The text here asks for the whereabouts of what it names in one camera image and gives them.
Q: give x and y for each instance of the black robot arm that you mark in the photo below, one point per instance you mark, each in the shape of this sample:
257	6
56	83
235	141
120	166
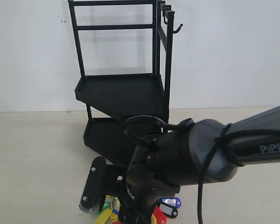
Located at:
168	157

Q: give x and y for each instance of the blue key tag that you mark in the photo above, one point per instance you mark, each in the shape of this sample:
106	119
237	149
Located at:
173	202

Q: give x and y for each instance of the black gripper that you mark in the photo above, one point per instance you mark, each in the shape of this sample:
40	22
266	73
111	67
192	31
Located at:
137	207

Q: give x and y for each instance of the black metal hook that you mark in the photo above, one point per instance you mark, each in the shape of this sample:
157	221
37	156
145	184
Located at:
178	29

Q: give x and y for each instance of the black key tag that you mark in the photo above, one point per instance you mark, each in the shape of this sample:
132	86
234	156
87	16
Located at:
168	210

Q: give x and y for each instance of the green key tag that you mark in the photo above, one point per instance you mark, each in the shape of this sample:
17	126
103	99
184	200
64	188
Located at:
106	203

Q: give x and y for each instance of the yellow key tag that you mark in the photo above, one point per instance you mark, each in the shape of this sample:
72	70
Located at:
104	216

